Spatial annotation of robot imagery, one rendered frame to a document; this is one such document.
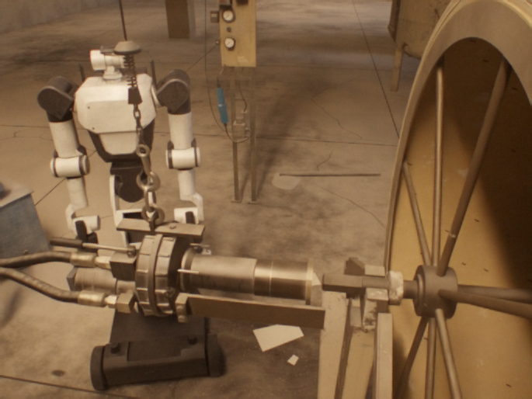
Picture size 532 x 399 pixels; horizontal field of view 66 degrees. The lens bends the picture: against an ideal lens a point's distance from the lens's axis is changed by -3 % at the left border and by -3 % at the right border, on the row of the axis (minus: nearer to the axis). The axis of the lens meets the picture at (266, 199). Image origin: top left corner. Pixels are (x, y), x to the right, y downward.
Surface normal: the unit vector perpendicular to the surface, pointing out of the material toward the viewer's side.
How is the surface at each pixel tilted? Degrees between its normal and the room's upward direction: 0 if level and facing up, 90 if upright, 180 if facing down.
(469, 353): 28
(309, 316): 90
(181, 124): 90
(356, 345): 90
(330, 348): 0
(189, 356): 45
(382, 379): 35
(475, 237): 67
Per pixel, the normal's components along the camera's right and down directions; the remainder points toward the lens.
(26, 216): 0.84, 0.28
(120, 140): 0.15, 0.51
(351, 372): -0.14, 0.52
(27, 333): 0.00, -0.85
